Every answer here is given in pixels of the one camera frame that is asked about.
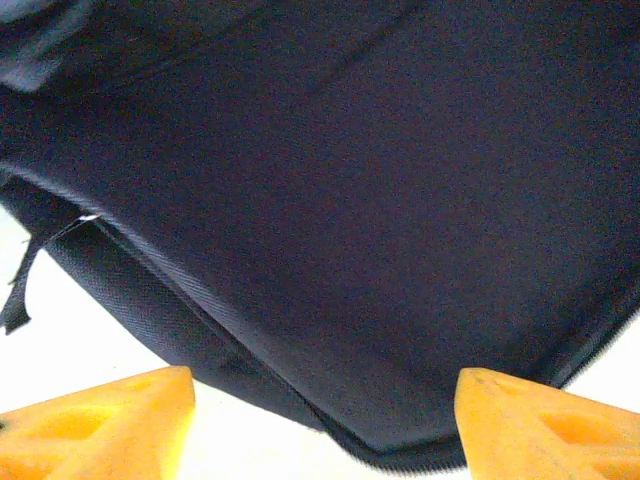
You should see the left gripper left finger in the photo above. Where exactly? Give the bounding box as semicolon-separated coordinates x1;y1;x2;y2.
0;365;196;480

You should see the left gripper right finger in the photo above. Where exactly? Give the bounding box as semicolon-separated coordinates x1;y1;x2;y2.
454;367;640;480

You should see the black backpack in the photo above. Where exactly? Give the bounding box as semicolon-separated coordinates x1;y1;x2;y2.
0;0;640;472

